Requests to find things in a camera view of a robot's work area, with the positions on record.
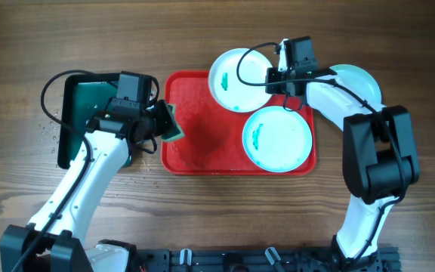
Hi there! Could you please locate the green scrubbing sponge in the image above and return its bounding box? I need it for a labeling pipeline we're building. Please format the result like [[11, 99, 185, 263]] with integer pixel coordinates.
[[161, 104, 184, 142]]

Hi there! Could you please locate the white round plate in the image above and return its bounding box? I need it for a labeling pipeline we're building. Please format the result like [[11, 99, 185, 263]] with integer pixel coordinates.
[[208, 48, 275, 114]]

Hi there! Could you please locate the light blue plate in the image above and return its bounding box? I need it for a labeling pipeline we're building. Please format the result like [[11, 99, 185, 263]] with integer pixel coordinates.
[[242, 106, 313, 173], [330, 64, 382, 104]]

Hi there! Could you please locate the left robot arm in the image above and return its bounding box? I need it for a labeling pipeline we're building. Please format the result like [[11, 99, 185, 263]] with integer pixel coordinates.
[[0, 100, 177, 271]]

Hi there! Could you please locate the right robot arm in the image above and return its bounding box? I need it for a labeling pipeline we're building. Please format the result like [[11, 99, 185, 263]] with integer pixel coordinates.
[[265, 64, 420, 271]]

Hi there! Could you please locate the red plastic tray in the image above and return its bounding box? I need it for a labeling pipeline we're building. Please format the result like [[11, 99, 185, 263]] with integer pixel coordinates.
[[160, 70, 317, 177]]

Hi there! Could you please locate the black tray with water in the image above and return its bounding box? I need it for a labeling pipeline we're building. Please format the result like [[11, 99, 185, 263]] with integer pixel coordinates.
[[57, 73, 119, 169]]

